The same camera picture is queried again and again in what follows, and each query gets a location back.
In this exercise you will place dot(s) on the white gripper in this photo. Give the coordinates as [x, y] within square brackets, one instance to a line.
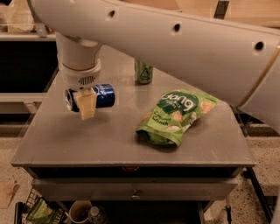
[82, 78]

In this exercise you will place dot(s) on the plastic bottle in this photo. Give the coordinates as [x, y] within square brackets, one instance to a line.
[97, 215]

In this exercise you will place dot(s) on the blue pepsi can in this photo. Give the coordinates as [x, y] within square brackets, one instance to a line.
[105, 97]

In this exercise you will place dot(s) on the black wire basket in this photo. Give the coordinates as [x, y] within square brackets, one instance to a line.
[23, 208]

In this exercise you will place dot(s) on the green snack bag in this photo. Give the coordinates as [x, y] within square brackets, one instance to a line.
[174, 114]

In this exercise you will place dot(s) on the grey metal rail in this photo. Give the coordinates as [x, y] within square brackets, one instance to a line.
[6, 36]

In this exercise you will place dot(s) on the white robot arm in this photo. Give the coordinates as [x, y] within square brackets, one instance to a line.
[237, 63]

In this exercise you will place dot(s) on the orange white bag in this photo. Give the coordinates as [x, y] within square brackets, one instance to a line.
[19, 17]

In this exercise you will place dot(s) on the green soda can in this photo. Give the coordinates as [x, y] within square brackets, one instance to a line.
[143, 72]

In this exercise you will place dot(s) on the paper cup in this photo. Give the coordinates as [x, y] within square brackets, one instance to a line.
[79, 211]

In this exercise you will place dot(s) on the grey metal drawer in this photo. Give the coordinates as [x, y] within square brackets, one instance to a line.
[66, 189]

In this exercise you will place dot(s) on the green bag in basket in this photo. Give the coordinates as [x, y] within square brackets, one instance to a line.
[42, 213]

